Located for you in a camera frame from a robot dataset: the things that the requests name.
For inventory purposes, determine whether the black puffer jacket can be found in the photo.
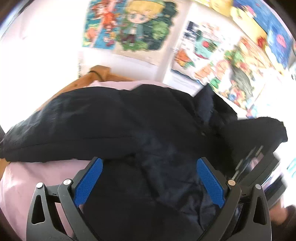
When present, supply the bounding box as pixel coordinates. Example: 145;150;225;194
1;85;287;240

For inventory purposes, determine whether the fruit drink drawing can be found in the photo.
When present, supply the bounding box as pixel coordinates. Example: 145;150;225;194
171;3;243;85

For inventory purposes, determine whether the fish on sand drawing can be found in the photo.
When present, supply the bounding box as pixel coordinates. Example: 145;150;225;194
230;0;273;50

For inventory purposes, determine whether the pink jellyfish drawing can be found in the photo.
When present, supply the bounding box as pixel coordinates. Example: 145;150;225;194
233;0;296;70

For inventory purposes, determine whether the blond boy drawing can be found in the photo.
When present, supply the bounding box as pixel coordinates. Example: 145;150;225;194
114;1;191;66

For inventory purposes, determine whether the grey whale landscape drawing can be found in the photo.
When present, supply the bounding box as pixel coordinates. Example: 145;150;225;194
195;37;273;110

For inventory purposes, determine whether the white wall switch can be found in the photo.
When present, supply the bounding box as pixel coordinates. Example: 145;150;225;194
78;59;83;78

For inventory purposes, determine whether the dark clothed operator body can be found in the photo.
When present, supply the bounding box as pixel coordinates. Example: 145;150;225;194
269;204;295;232

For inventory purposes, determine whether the red-haired mermaid drawing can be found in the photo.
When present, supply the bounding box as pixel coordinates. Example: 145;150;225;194
83;0;126;50

